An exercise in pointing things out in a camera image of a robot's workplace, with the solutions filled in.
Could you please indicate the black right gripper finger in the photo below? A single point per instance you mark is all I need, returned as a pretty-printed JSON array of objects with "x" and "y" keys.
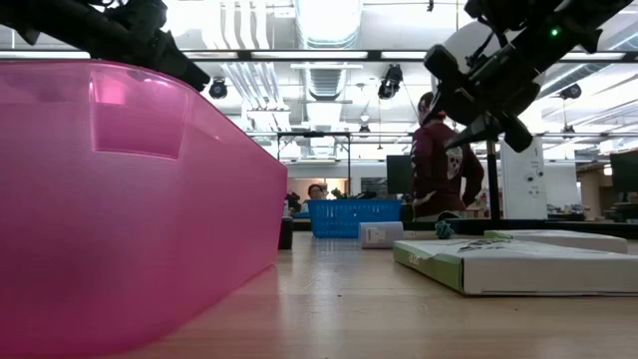
[
  {"x": 478, "y": 130},
  {"x": 518, "y": 135}
]

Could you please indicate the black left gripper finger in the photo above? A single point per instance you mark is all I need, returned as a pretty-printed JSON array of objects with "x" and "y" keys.
[{"x": 192, "y": 72}]

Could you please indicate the white green-edged product box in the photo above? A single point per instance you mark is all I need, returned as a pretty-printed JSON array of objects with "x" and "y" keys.
[
  {"x": 523, "y": 269},
  {"x": 573, "y": 241}
]

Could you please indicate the small lavender box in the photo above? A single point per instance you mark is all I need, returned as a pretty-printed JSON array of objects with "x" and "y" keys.
[{"x": 384, "y": 235}]

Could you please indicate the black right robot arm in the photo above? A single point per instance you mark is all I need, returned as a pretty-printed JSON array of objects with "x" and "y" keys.
[{"x": 588, "y": 20}]

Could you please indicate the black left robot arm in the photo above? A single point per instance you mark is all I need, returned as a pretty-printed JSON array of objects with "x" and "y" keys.
[{"x": 60, "y": 25}]

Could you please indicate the black background robot arm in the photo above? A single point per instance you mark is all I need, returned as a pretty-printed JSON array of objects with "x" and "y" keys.
[
  {"x": 294, "y": 202},
  {"x": 359, "y": 194}
]

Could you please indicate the translucent pink plastic bin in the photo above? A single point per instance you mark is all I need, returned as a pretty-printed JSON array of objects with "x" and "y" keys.
[{"x": 124, "y": 224}]

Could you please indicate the white cabinet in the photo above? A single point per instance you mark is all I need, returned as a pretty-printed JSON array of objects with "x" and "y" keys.
[{"x": 523, "y": 189}]

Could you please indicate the person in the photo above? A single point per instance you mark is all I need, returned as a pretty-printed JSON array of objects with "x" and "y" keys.
[
  {"x": 315, "y": 192},
  {"x": 438, "y": 169}
]

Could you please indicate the white globe table lamp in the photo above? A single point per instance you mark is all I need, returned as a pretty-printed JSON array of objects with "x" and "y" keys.
[{"x": 493, "y": 189}]

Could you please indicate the black computer monitor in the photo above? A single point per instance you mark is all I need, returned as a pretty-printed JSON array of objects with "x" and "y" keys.
[
  {"x": 624, "y": 172},
  {"x": 399, "y": 174}
]

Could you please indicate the black overhead beam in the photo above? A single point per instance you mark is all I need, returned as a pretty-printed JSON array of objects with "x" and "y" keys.
[{"x": 299, "y": 55}]

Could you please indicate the blue plastic mesh basket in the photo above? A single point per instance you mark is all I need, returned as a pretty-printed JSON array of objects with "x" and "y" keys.
[{"x": 349, "y": 219}]

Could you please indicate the black hanging ceiling camera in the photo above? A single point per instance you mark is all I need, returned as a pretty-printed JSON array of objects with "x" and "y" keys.
[
  {"x": 390, "y": 82},
  {"x": 218, "y": 89},
  {"x": 570, "y": 91}
]

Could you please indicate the black aluminium table frame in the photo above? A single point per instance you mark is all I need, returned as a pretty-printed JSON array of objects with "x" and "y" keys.
[{"x": 588, "y": 228}]

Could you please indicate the black background rig frame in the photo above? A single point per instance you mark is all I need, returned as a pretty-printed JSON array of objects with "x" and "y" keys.
[{"x": 314, "y": 134}]

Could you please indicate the silver ceiling air duct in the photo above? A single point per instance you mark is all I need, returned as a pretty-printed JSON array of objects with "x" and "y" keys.
[{"x": 326, "y": 20}]

